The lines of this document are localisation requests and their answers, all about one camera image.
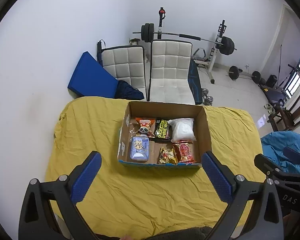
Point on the white soft plastic bag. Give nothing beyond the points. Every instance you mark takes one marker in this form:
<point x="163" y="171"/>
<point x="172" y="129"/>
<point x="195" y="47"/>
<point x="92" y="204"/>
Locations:
<point x="182" y="129"/>

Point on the white padded chair left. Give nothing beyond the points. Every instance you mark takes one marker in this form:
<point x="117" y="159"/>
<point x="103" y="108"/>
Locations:
<point x="125" y="63"/>

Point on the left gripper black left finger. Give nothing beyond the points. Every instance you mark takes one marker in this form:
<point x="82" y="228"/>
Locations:
<point x="37" y="219"/>

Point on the blue foam mat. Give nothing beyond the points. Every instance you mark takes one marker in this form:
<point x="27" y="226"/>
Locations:
<point x="91" y="79"/>

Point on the dumbbell pair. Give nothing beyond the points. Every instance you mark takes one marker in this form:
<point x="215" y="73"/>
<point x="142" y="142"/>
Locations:
<point x="207" y="99"/>

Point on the yellow snack bag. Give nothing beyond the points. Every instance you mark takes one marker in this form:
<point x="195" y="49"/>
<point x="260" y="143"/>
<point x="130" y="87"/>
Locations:
<point x="167" y="156"/>

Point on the white padded chair right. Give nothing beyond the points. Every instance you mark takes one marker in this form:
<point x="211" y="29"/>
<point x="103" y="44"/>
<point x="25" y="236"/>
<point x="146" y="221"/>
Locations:
<point x="169" y="70"/>

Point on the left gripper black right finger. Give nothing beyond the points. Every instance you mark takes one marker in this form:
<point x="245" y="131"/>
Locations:
<point x="265" y="219"/>

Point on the white barbell rack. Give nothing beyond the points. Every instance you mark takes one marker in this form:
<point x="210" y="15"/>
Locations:
<point x="207" y="62"/>

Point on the red patterned snack bag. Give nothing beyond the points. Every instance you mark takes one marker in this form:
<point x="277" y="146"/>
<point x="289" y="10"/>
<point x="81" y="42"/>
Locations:
<point x="183" y="152"/>

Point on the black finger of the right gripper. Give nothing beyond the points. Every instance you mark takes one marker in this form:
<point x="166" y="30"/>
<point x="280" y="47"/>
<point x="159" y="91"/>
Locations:
<point x="269" y="168"/>
<point x="292" y="155"/>

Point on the barbell on rack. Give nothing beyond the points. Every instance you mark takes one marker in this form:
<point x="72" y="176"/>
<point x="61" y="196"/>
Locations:
<point x="225" y="45"/>

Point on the dark navy cloth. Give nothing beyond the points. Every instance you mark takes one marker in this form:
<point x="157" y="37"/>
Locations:
<point x="125" y="91"/>

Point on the teal blue fabric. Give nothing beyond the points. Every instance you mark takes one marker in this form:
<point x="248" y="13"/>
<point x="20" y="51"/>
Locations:
<point x="273" y="145"/>

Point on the white padded chair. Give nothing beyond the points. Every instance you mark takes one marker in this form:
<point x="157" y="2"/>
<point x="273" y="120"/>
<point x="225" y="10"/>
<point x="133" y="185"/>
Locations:
<point x="125" y="63"/>
<point x="169" y="70"/>

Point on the floor barbell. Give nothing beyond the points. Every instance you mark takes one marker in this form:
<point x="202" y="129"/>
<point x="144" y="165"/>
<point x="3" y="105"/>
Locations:
<point x="235" y="73"/>

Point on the orange panda snack bag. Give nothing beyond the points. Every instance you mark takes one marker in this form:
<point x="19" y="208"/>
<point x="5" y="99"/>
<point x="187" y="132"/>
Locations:
<point x="145" y="127"/>

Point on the black shoe shine wipes pack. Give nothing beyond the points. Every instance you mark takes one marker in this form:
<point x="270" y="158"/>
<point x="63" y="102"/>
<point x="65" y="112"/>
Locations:
<point x="162" y="129"/>

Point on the brown wooden chair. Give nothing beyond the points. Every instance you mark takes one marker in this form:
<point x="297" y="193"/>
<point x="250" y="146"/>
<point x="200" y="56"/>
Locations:
<point x="285" y="119"/>

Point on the cardboard milk box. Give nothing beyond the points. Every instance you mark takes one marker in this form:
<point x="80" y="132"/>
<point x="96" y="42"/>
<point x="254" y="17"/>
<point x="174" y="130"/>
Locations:
<point x="168" y="111"/>

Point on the yellow table cloth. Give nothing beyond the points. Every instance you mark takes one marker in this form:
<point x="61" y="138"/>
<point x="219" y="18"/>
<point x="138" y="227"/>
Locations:
<point x="141" y="200"/>

